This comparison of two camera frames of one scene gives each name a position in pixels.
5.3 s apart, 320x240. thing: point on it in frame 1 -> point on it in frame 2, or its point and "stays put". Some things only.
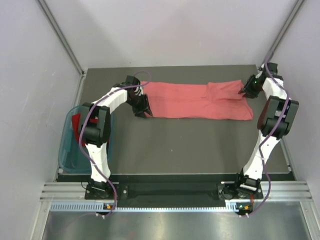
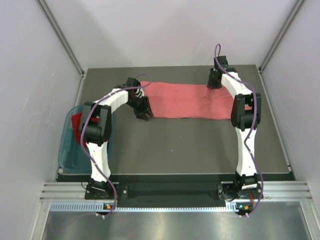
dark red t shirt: [77, 124] stays put
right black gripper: [248, 92] -> [210, 84]
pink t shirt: [224, 100] stays put
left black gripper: [144, 107] stays put
